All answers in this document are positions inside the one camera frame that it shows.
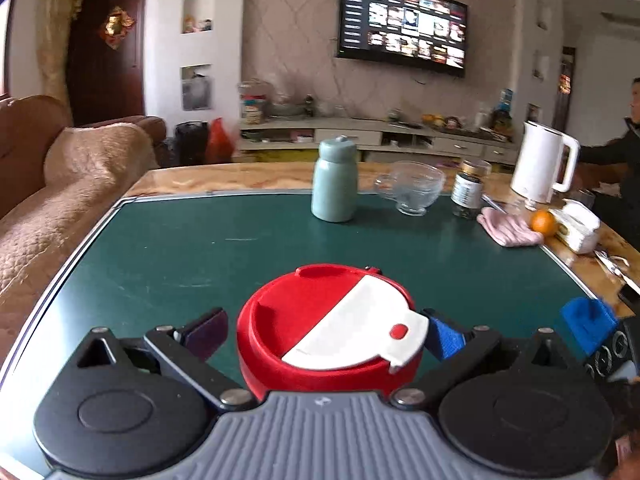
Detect fruit tray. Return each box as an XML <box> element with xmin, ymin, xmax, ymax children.
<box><xmin>422</xmin><ymin>112</ymin><xmax>501</xmax><ymax>136</ymax></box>

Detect dark wooden door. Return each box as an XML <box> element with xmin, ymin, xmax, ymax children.
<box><xmin>67</xmin><ymin>0</ymin><xmax>151</xmax><ymax>126</ymax></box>

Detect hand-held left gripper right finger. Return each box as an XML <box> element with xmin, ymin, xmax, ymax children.
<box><xmin>390</xmin><ymin>308</ymin><xmax>576</xmax><ymax>408</ymax></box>

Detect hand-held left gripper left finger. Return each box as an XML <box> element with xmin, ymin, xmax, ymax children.
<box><xmin>70</xmin><ymin>308</ymin><xmax>257</xmax><ymax>408</ymax></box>

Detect brown wooden door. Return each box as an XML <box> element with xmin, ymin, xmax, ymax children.
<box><xmin>552</xmin><ymin>46</ymin><xmax>576</xmax><ymax>136</ymax></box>

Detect red cup with white lid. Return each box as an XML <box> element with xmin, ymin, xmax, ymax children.
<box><xmin>236</xmin><ymin>263</ymin><xmax>431</xmax><ymax>397</ymax></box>

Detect clear glass cup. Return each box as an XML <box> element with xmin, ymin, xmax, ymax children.
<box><xmin>374</xmin><ymin>162</ymin><xmax>446</xmax><ymax>217</ymax></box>

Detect wall television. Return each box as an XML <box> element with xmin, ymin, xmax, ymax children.
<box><xmin>336</xmin><ymin>0</ymin><xmax>469</xmax><ymax>78</ymax></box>

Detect stacked clear food containers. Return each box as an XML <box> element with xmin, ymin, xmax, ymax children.
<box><xmin>239</xmin><ymin>80</ymin><xmax>271</xmax><ymax>123</ymax></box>

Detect red plastic bag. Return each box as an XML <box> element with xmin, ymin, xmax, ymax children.
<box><xmin>206</xmin><ymin>117</ymin><xmax>236</xmax><ymax>165</ymax></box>

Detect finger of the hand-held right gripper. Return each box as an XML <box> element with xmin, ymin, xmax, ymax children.
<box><xmin>560</xmin><ymin>297</ymin><xmax>619</xmax><ymax>357</ymax></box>

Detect clear jar with dark contents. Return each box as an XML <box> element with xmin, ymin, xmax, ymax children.
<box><xmin>452</xmin><ymin>160</ymin><xmax>492</xmax><ymax>220</ymax></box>

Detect white electric kettle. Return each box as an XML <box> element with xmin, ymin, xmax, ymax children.
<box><xmin>510</xmin><ymin>121</ymin><xmax>581</xmax><ymax>203</ymax></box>

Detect white television cabinet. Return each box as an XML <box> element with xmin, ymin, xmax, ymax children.
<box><xmin>237</xmin><ymin>117</ymin><xmax>521</xmax><ymax>166</ymax></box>

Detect brown sofa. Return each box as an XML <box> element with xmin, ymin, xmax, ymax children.
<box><xmin>0</xmin><ymin>95</ymin><xmax>168</xmax><ymax>221</ymax></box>
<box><xmin>0</xmin><ymin>122</ymin><xmax>161</xmax><ymax>356</ymax></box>

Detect black bag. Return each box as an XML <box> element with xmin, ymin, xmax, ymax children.
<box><xmin>175</xmin><ymin>121</ymin><xmax>210</xmax><ymax>167</ymax></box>

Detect white cable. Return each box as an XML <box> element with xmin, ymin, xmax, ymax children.
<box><xmin>595</xmin><ymin>250</ymin><xmax>640</xmax><ymax>291</ymax></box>

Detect red door ornament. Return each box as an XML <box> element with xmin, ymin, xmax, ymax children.
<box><xmin>98</xmin><ymin>6</ymin><xmax>137</xmax><ymax>50</ymax></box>

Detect pale green bottle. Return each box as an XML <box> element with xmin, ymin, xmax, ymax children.
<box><xmin>311</xmin><ymin>136</ymin><xmax>357</xmax><ymax>223</ymax></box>

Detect beige curtain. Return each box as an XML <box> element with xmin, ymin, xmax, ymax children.
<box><xmin>40</xmin><ymin>0</ymin><xmax>86</xmax><ymax>106</ymax></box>

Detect orange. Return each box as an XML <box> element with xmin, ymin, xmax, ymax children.
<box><xmin>530</xmin><ymin>209</ymin><xmax>557</xmax><ymax>236</ymax></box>

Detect pink cloth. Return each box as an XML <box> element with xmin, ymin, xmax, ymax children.
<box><xmin>476</xmin><ymin>207</ymin><xmax>543</xmax><ymax>248</ymax></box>

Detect green table mat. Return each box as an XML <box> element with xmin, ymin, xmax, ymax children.
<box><xmin>0</xmin><ymin>189</ymin><xmax>621</xmax><ymax>480</ymax></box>

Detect tissue box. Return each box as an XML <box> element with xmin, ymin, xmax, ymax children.
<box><xmin>555</xmin><ymin>199</ymin><xmax>601</xmax><ymax>255</ymax></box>

